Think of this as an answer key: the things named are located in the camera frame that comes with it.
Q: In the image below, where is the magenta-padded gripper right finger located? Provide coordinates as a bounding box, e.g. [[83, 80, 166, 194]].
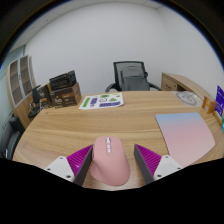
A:
[[133, 143, 184, 185]]

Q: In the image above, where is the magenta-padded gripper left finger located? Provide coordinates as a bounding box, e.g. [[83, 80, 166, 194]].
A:
[[43, 143, 96, 187]]

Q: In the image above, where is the pink computer mouse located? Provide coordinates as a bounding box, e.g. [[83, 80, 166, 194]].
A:
[[89, 135, 131, 187]]

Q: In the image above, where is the pink and blue mouse pad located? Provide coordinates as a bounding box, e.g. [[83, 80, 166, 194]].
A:
[[154, 111, 216, 169]]

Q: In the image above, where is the black leather armchair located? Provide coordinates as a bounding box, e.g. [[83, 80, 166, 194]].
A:
[[0, 114, 26, 160]]

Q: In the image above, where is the brown cardboard box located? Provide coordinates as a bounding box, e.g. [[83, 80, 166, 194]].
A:
[[49, 82, 83, 108]]

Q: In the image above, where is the small dark brown box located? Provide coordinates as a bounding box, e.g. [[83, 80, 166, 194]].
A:
[[35, 83, 54, 108]]

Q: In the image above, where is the orange cardboard box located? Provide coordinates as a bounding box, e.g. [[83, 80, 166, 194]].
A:
[[201, 95, 218, 115]]

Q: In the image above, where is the white sticker sheet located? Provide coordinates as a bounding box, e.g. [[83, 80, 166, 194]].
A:
[[78, 92, 125, 111]]

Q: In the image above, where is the black box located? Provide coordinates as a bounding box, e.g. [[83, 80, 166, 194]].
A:
[[48, 69, 78, 92]]

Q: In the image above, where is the purple card package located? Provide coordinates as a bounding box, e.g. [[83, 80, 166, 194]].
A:
[[214, 85, 224, 118]]

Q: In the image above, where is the wooden side desk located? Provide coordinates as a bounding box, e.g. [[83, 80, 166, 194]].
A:
[[160, 72, 214, 101]]

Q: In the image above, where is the grey backpack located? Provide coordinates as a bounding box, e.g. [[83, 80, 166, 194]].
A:
[[119, 65, 151, 92]]

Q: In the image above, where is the wooden shelf cabinet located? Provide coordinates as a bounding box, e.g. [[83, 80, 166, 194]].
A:
[[5, 54, 43, 129]]

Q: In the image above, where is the black mesh office chair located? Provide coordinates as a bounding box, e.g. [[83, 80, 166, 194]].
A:
[[105, 60, 162, 93]]

